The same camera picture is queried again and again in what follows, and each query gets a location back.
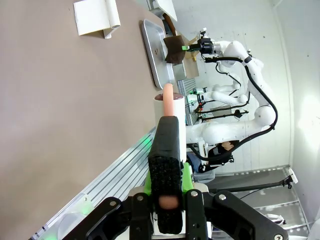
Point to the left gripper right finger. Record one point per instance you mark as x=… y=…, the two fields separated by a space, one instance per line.
x=225 y=220

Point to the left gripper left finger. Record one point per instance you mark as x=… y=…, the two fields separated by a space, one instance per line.
x=117 y=220

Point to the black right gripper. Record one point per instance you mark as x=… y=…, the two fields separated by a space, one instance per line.
x=205 y=46

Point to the brown cloth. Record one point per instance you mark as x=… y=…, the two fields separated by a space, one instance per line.
x=175 y=50

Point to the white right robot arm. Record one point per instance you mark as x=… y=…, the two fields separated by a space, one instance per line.
x=258 y=75

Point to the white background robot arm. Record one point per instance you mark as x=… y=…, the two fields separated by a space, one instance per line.
x=225 y=97

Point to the silver metal tray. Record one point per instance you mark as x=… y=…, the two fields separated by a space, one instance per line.
x=155 y=50

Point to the large white table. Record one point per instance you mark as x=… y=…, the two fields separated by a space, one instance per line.
x=166 y=7

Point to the aluminium slotted panel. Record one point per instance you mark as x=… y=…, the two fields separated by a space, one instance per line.
x=186 y=100

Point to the black stand with white head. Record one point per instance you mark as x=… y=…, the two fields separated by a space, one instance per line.
x=270 y=185

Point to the seated person in black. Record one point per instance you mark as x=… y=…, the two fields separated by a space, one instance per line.
x=221 y=152

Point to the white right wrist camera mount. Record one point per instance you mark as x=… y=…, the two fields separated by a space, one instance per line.
x=203 y=33

